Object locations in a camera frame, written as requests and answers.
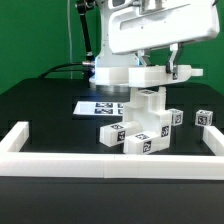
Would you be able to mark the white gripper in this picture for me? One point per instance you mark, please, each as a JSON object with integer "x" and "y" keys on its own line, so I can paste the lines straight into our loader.
{"x": 181, "y": 21}

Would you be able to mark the white chair seat block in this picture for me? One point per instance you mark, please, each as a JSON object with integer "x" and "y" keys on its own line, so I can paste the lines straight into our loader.
{"x": 147, "y": 108}

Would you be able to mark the white chair back frame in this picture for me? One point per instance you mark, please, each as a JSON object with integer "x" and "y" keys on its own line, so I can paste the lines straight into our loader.
{"x": 144, "y": 76}

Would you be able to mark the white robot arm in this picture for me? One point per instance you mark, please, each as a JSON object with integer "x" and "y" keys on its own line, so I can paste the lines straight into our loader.
{"x": 106, "y": 58}

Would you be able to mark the white tagged cube near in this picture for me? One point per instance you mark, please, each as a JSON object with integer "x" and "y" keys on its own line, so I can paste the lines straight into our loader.
{"x": 177, "y": 117}

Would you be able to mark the white tagged cube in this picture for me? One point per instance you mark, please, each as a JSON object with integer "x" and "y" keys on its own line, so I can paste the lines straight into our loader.
{"x": 203, "y": 118}
{"x": 177, "y": 117}

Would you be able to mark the white tagged cube far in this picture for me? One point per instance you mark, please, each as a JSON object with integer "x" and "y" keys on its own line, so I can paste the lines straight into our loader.
{"x": 203, "y": 118}

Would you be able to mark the white tag marker sheet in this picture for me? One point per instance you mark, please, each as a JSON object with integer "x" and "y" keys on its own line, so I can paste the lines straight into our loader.
{"x": 98, "y": 108}

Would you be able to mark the white U-shaped fence frame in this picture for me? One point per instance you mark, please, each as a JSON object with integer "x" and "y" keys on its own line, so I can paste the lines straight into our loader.
{"x": 15, "y": 163}

